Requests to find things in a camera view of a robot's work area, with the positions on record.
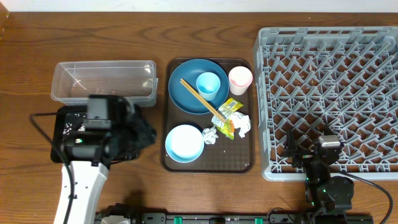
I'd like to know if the light blue bowl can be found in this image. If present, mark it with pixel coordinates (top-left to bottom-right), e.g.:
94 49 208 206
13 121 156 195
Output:
165 124 205 163

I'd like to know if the small white tissue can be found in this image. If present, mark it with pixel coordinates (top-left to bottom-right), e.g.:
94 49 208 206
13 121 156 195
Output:
201 126 218 144

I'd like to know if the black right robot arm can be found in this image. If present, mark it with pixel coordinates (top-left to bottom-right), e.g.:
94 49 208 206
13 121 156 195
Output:
283 127 354 223

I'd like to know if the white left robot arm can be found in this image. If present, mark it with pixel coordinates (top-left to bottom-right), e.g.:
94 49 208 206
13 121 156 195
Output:
52 95 156 223

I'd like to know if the grey plastic dishwasher rack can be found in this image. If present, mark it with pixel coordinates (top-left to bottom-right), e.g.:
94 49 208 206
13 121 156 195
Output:
253 27 397 182

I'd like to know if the pile of white rice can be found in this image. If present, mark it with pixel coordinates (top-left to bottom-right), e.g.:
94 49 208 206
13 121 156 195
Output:
63 113 86 137

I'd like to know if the black tray bin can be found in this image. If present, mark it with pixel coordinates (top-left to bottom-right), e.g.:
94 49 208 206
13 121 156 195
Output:
53 106 147 163

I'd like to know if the clear plastic bin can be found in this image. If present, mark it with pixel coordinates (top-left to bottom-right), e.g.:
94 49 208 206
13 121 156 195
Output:
51 60 158 107

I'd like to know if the yellow green snack wrapper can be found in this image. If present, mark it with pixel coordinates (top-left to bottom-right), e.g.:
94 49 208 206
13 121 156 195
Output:
211 98 244 140

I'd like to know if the brown serving tray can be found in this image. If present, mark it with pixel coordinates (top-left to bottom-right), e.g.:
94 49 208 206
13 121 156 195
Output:
160 57 255 174

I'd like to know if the dark blue plate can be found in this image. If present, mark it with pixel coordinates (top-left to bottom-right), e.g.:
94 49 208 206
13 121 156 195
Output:
168 58 230 115

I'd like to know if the wooden chopstick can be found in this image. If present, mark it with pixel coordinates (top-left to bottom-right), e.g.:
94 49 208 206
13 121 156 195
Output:
179 80 225 124
180 78 228 123

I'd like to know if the pink plastic cup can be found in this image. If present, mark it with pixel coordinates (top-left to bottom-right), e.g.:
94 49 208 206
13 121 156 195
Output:
228 66 253 96

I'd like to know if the light blue plastic cup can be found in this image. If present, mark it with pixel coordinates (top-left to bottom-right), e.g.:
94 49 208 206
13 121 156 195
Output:
196 72 221 101

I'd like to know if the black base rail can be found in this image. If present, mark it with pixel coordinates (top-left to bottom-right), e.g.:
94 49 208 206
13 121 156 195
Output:
95 212 374 224

